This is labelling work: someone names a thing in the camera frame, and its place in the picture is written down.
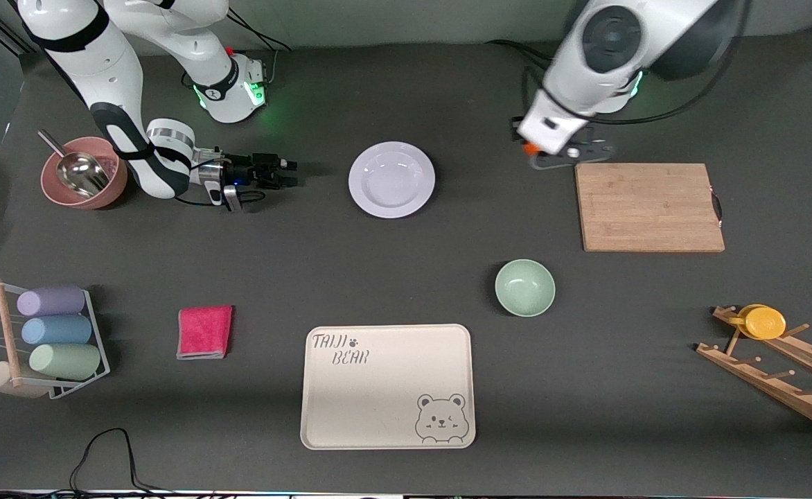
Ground pale lavender round plate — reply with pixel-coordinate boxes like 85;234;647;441
348;141;436;220

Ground wooden cutting board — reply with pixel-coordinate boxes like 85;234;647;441
574;163;726;253

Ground light green bowl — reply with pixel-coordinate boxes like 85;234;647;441
495;259;556;317

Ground metal scoop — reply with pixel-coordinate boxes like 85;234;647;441
37;130;111;199

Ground pink folded cloth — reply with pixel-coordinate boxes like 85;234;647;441
177;305;234;360

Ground pink bowl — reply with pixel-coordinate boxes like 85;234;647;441
40;137;129;210

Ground cream tray with bear print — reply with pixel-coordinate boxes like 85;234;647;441
300;324;477;450

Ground purple cup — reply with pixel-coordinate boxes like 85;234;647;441
17;286;87;317

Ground blue cup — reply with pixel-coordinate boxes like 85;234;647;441
21;315;94;346

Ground yellow mug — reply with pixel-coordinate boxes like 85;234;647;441
728;304;787;340

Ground green cup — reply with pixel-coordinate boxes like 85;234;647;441
29;344;102;380

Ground wooden peg mug rack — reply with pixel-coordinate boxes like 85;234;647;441
696;306;812;437

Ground black left arm base cable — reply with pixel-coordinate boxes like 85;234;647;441
484;39;552;78

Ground black arm base cable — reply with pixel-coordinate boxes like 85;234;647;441
224;8;292;85
484;39;552;78

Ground black right arm base cable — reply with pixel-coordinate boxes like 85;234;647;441
224;8;292;85

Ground white wire cup rack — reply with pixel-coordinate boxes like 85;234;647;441
0;279;111;401

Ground black cable on table edge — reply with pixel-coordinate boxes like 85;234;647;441
0;428;240;499

